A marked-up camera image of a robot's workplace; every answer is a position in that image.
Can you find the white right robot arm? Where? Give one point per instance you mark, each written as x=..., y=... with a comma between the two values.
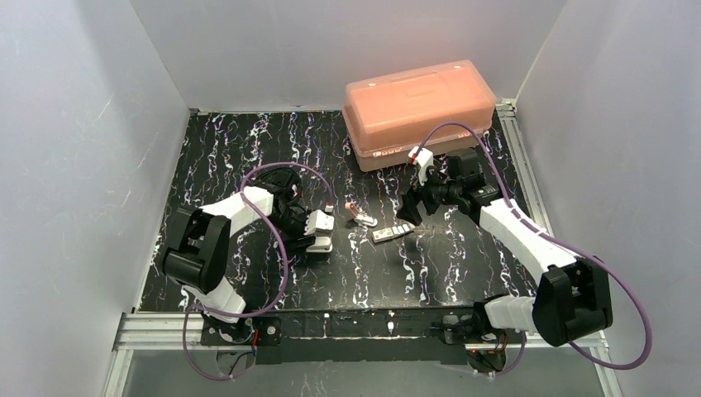
x=573, y=294

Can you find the aluminium front rail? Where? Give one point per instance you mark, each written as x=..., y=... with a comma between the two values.
x=174, y=331

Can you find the aluminium right rail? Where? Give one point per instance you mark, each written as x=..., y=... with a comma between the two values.
x=508, y=118

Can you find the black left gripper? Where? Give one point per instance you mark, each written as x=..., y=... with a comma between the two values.
x=298, y=227

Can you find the pink plastic storage box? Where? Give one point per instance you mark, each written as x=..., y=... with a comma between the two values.
x=387, y=116

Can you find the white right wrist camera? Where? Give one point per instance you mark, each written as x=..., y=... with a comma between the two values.
x=421, y=158

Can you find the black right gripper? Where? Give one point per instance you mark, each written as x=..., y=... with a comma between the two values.
x=426, y=196

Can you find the white staples box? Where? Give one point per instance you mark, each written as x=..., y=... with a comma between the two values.
x=390, y=233

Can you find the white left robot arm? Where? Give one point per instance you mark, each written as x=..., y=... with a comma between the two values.
x=197, y=248

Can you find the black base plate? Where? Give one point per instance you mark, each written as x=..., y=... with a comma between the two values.
x=444, y=334

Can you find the pink white small stapler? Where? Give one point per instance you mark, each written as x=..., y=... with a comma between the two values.
x=360, y=216

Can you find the aluminium rail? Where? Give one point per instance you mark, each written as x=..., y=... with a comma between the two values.
x=174, y=331
x=508, y=118

